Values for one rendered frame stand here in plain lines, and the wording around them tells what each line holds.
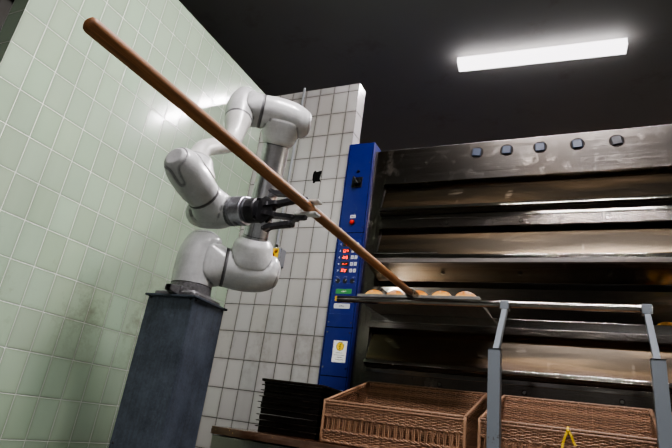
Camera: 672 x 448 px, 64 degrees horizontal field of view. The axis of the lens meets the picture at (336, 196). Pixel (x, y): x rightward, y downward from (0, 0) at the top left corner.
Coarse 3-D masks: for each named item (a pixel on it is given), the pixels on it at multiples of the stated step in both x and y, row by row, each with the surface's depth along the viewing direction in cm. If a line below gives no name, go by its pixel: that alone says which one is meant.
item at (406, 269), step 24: (384, 264) 264; (408, 264) 258; (432, 264) 253; (456, 264) 249; (480, 264) 244; (504, 264) 240; (528, 264) 235; (552, 264) 231; (576, 264) 227; (600, 264) 223; (624, 264) 219; (648, 264) 216
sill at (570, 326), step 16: (384, 320) 266; (400, 320) 262; (416, 320) 259; (432, 320) 256; (448, 320) 253; (464, 320) 250; (480, 320) 247; (496, 320) 244; (512, 320) 241; (528, 320) 238; (544, 320) 236
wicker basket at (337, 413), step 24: (384, 384) 249; (336, 408) 206; (360, 408) 203; (384, 408) 199; (408, 408) 238; (432, 408) 234; (456, 408) 231; (480, 408) 213; (336, 432) 203; (360, 432) 199; (384, 432) 196; (408, 432) 193; (432, 432) 190; (456, 432) 186
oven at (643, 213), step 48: (384, 192) 297; (384, 288) 286; (432, 288) 273; (480, 288) 262; (528, 288) 252; (576, 288) 244; (624, 288) 236; (528, 336) 237; (576, 336) 228; (624, 336) 221; (432, 384) 244; (480, 384) 236; (528, 384) 228
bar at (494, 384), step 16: (400, 304) 228; (416, 304) 224; (432, 304) 221; (448, 304) 218; (464, 304) 215; (480, 304) 213; (496, 304) 210; (512, 304) 208; (528, 304) 205; (544, 304) 203; (560, 304) 201; (576, 304) 198; (592, 304) 196; (608, 304) 194; (624, 304) 192; (640, 304) 190; (496, 336) 191; (496, 352) 182; (656, 352) 168; (496, 368) 180; (656, 368) 161; (496, 384) 178; (656, 384) 160; (496, 400) 176; (656, 400) 158; (496, 416) 174; (656, 416) 157; (496, 432) 172
